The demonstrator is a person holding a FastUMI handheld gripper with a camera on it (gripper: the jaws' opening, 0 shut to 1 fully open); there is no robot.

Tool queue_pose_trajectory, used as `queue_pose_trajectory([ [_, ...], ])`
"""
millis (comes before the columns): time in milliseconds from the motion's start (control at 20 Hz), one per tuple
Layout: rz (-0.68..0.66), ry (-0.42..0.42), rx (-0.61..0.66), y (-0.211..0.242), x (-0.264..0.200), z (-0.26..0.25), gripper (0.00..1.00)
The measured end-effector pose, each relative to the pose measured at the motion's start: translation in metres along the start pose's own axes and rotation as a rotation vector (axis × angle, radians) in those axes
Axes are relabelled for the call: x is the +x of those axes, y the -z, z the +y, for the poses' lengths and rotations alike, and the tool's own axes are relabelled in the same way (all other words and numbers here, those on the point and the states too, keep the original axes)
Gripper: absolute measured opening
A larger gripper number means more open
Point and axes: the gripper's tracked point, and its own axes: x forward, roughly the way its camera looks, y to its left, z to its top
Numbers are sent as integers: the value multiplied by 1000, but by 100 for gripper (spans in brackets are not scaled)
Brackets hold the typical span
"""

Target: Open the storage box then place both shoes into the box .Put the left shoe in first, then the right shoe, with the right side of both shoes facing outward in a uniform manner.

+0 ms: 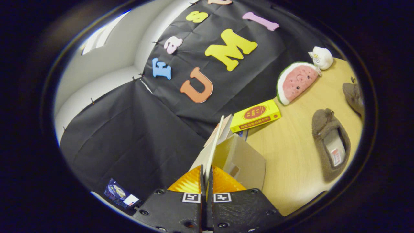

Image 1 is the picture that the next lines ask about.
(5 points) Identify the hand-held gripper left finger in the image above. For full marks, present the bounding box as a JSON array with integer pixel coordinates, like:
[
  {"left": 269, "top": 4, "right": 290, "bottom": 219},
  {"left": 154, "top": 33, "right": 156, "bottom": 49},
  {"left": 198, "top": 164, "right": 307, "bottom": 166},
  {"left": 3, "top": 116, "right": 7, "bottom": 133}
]
[{"left": 132, "top": 164, "right": 207, "bottom": 233}]

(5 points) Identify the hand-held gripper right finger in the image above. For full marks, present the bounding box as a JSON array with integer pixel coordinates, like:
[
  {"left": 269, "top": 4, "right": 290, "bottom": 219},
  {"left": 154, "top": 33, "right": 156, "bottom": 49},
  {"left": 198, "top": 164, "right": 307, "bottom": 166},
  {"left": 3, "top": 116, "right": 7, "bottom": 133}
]
[{"left": 207, "top": 165, "right": 285, "bottom": 233}]

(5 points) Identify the beige fabric storage box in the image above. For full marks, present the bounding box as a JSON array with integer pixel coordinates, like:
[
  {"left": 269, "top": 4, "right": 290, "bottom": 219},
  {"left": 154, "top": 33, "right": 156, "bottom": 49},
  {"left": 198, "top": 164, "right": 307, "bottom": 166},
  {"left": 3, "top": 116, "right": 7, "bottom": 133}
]
[{"left": 189, "top": 115, "right": 267, "bottom": 191}]

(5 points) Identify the brown fuzzy slipper shoe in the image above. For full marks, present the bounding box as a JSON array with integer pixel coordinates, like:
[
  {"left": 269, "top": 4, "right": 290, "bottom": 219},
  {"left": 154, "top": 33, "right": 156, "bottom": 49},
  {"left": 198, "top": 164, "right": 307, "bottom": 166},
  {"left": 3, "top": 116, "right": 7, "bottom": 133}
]
[
  {"left": 342, "top": 77, "right": 365, "bottom": 118},
  {"left": 311, "top": 108, "right": 351, "bottom": 182}
]

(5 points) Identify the beige paperback book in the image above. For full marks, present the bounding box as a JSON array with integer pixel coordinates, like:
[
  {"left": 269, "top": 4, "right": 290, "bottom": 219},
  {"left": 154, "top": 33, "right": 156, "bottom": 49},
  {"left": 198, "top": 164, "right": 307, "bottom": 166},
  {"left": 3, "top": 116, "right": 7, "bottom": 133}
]
[{"left": 204, "top": 114, "right": 234, "bottom": 148}]

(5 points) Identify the yellow book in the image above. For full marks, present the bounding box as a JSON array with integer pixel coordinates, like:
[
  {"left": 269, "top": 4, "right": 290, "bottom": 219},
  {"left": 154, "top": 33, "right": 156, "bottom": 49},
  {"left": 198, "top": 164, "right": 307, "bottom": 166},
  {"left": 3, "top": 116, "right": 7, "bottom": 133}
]
[{"left": 230, "top": 99, "right": 282, "bottom": 133}]

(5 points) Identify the watermelon slice plush toy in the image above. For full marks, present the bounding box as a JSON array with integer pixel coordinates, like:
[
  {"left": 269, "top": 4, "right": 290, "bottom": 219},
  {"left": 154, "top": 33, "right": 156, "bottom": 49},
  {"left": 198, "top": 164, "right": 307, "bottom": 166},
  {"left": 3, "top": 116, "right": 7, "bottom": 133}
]
[{"left": 276, "top": 61, "right": 322, "bottom": 106}]

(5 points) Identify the white plush toy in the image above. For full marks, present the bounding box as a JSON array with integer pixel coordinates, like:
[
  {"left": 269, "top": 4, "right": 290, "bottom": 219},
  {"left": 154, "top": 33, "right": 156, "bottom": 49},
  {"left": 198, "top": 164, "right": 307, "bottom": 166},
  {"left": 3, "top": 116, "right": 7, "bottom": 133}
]
[{"left": 308, "top": 46, "right": 334, "bottom": 70}]

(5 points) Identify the large ceiling light panel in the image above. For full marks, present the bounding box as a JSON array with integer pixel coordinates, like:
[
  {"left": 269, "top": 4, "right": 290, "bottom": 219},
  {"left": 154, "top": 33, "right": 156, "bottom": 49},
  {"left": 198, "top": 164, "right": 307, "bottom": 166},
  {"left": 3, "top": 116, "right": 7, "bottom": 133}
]
[{"left": 82, "top": 11, "right": 130, "bottom": 55}]

